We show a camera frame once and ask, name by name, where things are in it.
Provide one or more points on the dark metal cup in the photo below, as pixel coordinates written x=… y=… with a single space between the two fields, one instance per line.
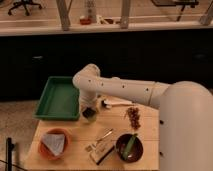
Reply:
x=89 y=114

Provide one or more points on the black stand post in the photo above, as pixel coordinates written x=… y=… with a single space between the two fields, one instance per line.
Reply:
x=9 y=150

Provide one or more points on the grey folded cloth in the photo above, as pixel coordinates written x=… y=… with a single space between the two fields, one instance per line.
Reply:
x=54 y=142

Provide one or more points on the black office chair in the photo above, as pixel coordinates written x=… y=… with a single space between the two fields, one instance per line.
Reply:
x=24 y=3

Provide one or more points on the green vegetable stick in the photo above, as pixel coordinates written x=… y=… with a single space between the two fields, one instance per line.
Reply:
x=129 y=146

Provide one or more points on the white handled spoon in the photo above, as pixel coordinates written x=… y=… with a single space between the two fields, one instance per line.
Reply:
x=110 y=103

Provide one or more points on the green plastic tray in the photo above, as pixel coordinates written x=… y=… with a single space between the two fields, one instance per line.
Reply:
x=59 y=100

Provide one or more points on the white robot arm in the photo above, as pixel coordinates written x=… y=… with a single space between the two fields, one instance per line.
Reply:
x=185 y=115

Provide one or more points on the dark brown bowl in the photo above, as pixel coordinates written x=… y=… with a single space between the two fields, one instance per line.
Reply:
x=136 y=151

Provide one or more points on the orange bowl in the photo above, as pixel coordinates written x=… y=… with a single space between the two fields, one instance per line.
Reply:
x=45 y=152

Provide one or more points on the tan and black box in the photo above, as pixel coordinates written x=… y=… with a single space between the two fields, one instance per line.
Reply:
x=101 y=151

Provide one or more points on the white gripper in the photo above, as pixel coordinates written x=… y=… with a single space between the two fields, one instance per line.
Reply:
x=87 y=99

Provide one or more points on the red bowl on shelf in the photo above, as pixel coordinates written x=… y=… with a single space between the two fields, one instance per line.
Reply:
x=84 y=20

